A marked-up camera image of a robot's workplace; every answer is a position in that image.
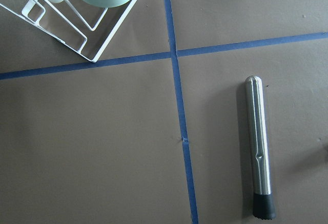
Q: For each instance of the steel muddler black tip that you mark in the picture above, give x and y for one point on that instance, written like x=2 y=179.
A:
x=263 y=202

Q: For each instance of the white wire cup rack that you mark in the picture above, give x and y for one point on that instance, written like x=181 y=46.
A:
x=85 y=29

